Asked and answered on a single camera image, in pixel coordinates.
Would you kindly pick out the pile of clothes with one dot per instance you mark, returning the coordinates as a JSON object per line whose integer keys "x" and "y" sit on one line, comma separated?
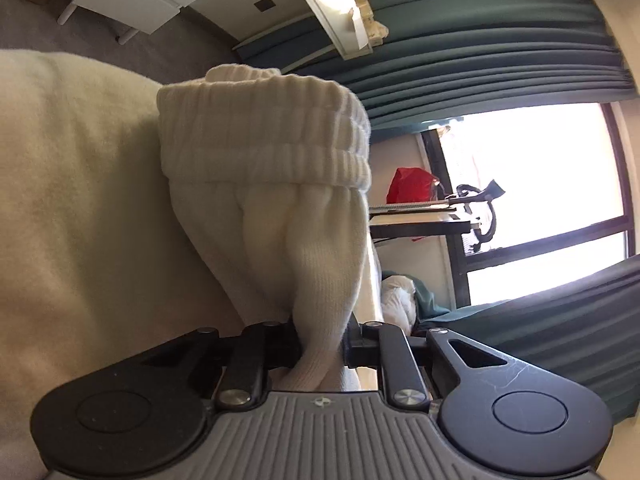
{"x": 406, "y": 302}

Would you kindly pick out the teal curtain right panel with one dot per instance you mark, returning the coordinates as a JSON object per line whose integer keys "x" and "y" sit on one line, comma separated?
{"x": 586, "y": 331}

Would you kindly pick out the cream white sweatpants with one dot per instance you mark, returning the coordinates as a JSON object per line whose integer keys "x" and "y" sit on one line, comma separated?
{"x": 133, "y": 212}

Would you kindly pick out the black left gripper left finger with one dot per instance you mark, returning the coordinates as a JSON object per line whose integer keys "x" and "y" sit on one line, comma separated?
{"x": 285, "y": 348}

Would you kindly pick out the red cloth on rack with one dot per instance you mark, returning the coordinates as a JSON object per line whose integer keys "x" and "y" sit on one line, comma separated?
{"x": 412, "y": 185}

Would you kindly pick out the teal curtain left panel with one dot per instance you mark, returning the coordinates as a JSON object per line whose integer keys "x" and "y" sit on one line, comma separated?
{"x": 447, "y": 58}

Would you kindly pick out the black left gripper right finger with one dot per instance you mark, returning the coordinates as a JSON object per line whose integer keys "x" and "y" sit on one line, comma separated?
{"x": 360, "y": 347}

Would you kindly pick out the teal curtain panel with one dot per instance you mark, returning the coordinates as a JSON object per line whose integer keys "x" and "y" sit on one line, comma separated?
{"x": 447, "y": 58}
{"x": 586, "y": 331}

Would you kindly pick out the white desk shelf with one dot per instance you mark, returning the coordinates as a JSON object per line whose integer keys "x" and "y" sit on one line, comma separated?
{"x": 350, "y": 25}

